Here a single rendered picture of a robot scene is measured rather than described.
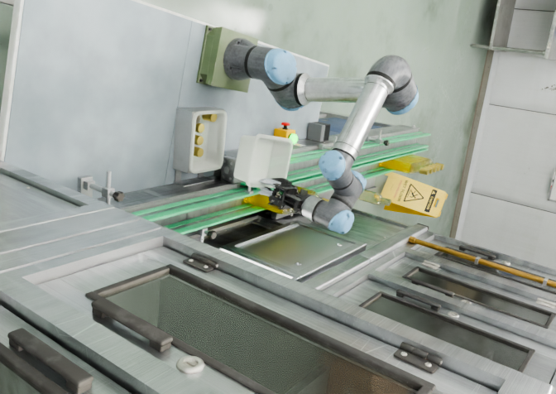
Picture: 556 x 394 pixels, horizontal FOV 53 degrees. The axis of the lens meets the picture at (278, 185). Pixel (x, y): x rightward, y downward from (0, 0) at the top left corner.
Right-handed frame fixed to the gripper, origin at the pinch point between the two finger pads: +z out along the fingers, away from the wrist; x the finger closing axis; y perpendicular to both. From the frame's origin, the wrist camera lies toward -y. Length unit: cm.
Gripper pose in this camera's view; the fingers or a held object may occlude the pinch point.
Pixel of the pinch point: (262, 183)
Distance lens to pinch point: 188.1
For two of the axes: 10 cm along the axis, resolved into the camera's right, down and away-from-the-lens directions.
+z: -7.8, -3.5, 5.2
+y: -5.7, 0.4, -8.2
